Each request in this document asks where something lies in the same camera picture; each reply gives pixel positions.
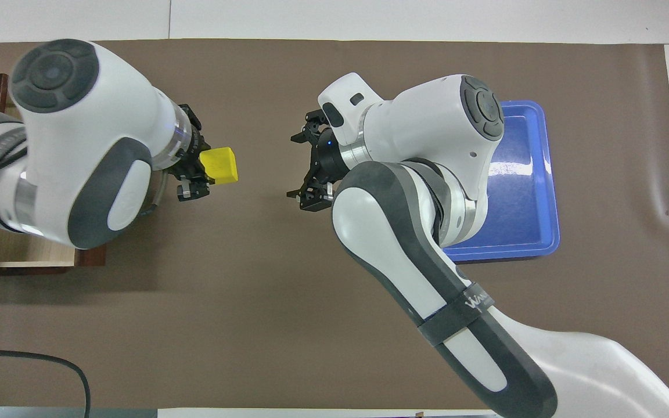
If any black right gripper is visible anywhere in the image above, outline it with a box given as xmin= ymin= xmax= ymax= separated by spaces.
xmin=286 ymin=110 xmax=350 ymax=212

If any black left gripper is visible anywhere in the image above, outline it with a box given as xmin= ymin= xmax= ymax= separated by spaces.
xmin=169 ymin=104 xmax=216 ymax=202

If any yellow block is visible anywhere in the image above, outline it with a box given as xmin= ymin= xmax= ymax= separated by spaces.
xmin=200 ymin=147 xmax=239 ymax=185

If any brown table mat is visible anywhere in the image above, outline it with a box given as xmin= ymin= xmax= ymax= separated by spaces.
xmin=0 ymin=39 xmax=669 ymax=410

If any blue plastic tray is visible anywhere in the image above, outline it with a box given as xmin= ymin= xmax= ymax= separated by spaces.
xmin=442 ymin=100 xmax=560 ymax=263

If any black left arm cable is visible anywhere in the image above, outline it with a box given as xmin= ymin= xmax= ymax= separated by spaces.
xmin=0 ymin=168 xmax=170 ymax=418

